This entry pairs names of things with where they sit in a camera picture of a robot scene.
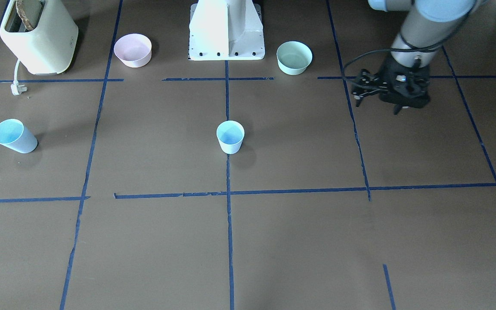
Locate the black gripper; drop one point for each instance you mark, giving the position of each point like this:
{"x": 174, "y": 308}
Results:
{"x": 388, "y": 77}

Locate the light blue cup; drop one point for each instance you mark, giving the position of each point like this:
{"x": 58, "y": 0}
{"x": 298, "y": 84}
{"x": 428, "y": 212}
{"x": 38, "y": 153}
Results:
{"x": 230, "y": 135}
{"x": 16, "y": 136}

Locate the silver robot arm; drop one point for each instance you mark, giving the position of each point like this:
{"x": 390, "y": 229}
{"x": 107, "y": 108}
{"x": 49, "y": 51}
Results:
{"x": 428, "y": 25}

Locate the mint green bowl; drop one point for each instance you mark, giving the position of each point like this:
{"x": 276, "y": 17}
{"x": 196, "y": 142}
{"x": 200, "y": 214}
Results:
{"x": 293, "y": 57}

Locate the pink bowl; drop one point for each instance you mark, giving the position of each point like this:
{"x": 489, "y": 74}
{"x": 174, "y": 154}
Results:
{"x": 134, "y": 50}

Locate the cream white toaster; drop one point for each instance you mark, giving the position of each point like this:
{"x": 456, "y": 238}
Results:
{"x": 49, "y": 48}

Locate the toast slice in toaster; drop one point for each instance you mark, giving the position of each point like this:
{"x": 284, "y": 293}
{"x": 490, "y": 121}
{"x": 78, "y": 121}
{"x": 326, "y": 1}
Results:
{"x": 26, "y": 10}

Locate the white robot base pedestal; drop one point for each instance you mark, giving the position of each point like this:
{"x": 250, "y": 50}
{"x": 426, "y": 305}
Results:
{"x": 226, "y": 30}

